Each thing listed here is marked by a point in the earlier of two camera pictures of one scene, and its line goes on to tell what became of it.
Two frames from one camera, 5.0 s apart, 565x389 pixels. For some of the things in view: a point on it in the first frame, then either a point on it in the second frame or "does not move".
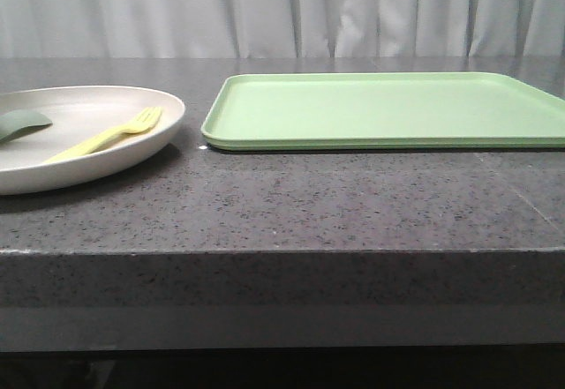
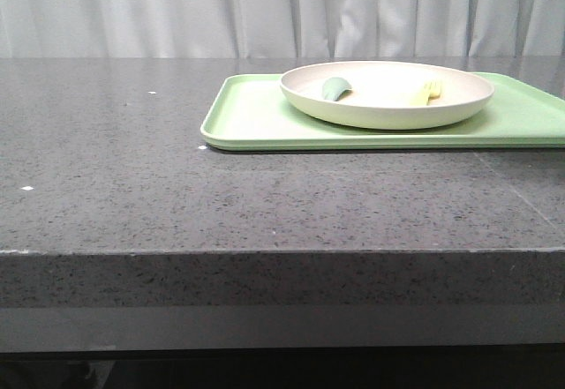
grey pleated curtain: [282, 11] does not move
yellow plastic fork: [145, 121] to [433, 90]
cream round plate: [79, 114] to [381, 93]
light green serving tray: [384, 111] does not move
